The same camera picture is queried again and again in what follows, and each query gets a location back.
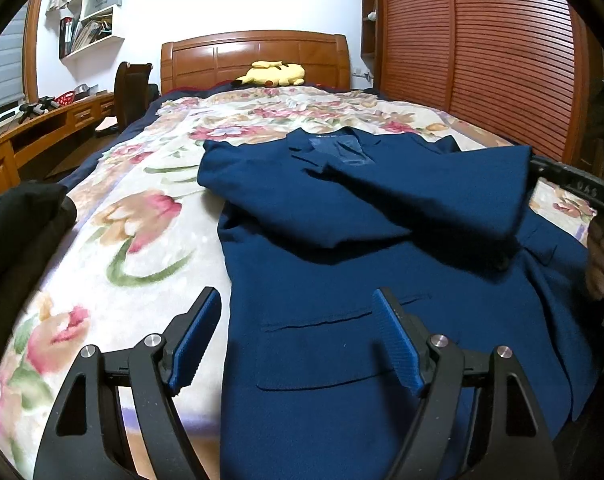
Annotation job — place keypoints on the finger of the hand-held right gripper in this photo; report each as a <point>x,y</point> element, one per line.
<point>544,169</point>

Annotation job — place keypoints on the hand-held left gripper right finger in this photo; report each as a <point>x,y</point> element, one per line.
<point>397,340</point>

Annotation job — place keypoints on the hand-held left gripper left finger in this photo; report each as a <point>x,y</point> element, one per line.
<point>197,340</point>

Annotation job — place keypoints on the dark blue suit jacket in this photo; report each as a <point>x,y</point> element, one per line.
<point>332,220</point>

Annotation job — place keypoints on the person's right hand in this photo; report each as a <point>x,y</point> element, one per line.
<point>598,260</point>

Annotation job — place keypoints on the floral blanket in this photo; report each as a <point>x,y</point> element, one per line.
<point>132,260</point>

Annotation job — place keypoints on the wooden slatted wardrobe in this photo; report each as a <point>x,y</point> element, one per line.
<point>482,60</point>

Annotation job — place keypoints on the black cloth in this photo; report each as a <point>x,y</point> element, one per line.
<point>22,230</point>

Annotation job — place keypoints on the dark wooden chair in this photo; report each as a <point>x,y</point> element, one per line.
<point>132,92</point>

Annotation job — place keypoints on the wooden desk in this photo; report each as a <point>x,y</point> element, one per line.
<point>37,132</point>

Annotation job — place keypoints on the silver container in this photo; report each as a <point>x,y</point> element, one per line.
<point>88,90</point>

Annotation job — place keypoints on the red basket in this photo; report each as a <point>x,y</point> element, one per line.
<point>66,98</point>

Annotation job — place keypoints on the yellow plush toy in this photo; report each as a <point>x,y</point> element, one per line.
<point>274,74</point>

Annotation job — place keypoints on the wooden bed headboard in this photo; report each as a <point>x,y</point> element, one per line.
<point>207,60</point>

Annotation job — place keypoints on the black device on desk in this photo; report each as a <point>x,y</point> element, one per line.
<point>37,107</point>

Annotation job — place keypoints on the leaning books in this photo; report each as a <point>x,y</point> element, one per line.
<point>94,35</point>

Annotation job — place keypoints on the row of binders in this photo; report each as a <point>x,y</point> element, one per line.
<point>68,37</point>

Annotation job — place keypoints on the grey window blind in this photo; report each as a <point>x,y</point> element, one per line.
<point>4,70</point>

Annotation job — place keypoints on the wall socket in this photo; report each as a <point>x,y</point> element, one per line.
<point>362,74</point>

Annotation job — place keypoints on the white wall shelf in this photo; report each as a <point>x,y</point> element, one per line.
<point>102,12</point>

